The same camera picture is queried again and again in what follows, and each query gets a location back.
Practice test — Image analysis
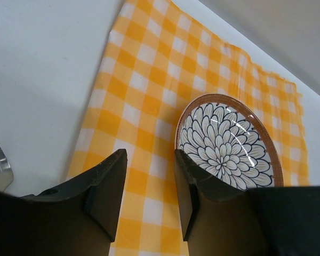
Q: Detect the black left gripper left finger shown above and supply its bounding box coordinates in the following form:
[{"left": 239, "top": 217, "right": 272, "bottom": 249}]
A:
[{"left": 0, "top": 149, "right": 127, "bottom": 255}]

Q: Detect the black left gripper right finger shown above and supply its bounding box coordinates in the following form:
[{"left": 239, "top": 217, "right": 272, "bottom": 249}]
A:
[{"left": 174, "top": 149, "right": 320, "bottom": 255}]

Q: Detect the floral patterned ceramic plate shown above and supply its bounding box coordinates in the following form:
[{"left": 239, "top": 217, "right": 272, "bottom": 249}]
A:
[{"left": 175, "top": 93, "right": 284, "bottom": 190}]

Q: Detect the yellow white checkered cloth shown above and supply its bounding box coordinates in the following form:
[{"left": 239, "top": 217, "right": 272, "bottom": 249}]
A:
[{"left": 68, "top": 1, "right": 309, "bottom": 255}]

